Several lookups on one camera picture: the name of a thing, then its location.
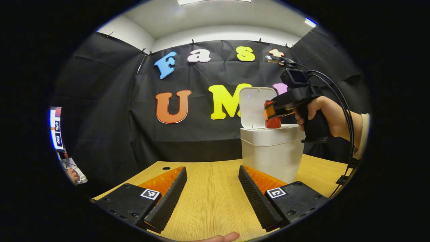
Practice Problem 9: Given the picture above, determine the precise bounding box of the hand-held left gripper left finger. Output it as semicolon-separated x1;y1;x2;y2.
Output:
90;166;188;233

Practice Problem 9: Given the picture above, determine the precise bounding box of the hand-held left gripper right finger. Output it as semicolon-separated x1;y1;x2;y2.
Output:
238;165;330;231

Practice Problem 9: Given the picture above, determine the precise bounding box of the red pop can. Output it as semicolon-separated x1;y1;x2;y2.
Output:
264;100;282;129

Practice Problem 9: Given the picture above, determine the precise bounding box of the white desktop garbage bin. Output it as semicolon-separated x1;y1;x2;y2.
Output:
239;87;306;184

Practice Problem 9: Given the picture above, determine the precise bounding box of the wooden desktop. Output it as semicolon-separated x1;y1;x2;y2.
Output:
92;154;353;242

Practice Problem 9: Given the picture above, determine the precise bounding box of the long ceiling light panel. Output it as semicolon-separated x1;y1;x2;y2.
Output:
177;0;252;6

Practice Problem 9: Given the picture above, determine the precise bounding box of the computer monitor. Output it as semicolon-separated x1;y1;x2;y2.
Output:
49;107;65;151

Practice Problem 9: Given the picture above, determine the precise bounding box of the black cable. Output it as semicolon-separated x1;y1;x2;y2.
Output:
304;70;355;199
286;60;356;168

